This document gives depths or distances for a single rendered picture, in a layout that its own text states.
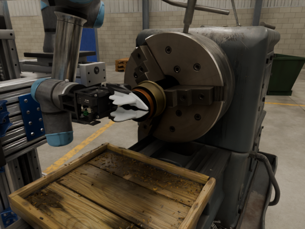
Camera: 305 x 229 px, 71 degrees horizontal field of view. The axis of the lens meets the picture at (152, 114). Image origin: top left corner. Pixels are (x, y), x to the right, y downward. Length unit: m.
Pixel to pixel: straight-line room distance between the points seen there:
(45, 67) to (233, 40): 0.81
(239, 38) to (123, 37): 11.09
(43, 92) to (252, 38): 0.58
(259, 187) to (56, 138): 0.94
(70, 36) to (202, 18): 10.13
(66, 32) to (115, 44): 11.17
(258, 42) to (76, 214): 0.62
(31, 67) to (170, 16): 10.02
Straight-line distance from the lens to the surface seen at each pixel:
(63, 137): 0.67
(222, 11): 0.63
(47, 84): 0.63
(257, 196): 1.15
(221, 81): 0.55
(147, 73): 0.55
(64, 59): 0.74
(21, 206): 0.54
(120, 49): 11.77
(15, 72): 1.03
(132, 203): 0.50
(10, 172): 1.13
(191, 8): 0.61
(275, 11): 10.91
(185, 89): 0.52
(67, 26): 0.73
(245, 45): 0.69
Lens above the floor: 1.22
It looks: 20 degrees down
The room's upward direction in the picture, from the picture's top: straight up
